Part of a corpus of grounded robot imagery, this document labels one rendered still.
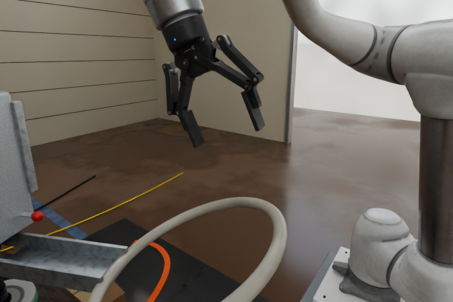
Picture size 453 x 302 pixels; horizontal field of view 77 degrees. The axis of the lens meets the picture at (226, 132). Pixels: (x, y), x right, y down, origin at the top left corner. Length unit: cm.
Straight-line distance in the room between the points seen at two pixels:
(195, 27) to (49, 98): 589
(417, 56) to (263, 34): 499
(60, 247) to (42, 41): 546
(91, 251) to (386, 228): 87
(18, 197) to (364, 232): 105
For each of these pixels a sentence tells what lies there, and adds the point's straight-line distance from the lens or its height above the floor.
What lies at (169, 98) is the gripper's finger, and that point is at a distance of 55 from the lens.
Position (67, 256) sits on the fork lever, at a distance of 102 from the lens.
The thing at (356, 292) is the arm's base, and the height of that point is 90.
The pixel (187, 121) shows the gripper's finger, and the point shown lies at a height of 152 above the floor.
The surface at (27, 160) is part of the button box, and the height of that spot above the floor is 133.
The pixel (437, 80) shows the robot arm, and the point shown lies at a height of 160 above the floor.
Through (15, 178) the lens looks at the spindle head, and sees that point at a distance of 105.
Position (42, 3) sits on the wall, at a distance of 637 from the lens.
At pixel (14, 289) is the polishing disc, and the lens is 131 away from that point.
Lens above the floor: 165
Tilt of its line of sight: 15 degrees down
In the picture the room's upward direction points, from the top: straight up
